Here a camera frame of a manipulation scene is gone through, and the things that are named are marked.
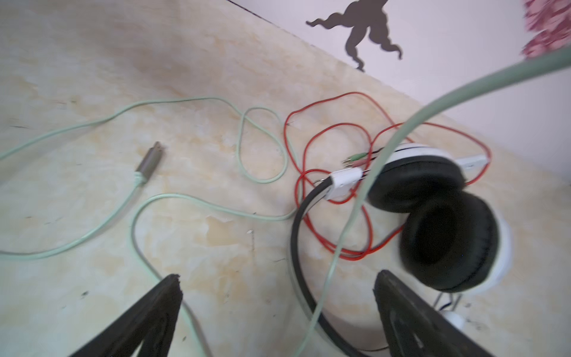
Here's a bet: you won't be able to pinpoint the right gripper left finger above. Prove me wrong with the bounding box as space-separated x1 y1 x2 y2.
72 274 183 357

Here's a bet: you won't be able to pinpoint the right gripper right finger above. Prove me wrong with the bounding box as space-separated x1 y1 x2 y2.
373 270 491 356

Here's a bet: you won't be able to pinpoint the white black headphones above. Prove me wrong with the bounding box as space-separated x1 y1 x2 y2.
289 142 514 357

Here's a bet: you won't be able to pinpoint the red headphone cable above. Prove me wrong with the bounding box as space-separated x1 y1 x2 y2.
283 91 492 262

